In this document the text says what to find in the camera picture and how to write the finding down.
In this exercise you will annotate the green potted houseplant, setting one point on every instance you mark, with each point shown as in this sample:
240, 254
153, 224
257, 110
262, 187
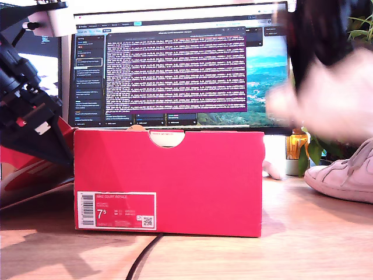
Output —
316, 148

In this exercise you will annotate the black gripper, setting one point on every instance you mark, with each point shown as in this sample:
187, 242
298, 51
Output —
32, 100

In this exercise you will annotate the large black computer monitor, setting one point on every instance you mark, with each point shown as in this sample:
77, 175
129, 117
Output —
175, 73

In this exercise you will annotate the dark planter tray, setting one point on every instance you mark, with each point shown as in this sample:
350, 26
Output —
326, 161

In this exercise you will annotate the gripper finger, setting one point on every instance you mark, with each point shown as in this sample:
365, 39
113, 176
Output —
301, 70

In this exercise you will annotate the red Nike shoebox lid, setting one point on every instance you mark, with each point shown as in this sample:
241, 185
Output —
11, 159

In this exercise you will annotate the amber pump bottle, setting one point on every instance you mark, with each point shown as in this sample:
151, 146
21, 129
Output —
295, 144

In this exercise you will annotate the red Nike shoebox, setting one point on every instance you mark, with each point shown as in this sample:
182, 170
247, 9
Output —
175, 181

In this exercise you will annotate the small pale green pot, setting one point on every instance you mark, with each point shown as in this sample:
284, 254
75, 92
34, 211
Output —
291, 167

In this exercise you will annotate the white rounded object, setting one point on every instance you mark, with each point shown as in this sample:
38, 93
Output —
274, 172

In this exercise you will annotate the white leather sneaker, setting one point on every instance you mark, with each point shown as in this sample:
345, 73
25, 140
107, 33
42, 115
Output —
335, 102
335, 178

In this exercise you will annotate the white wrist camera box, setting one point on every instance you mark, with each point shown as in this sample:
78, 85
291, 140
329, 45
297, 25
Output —
55, 24

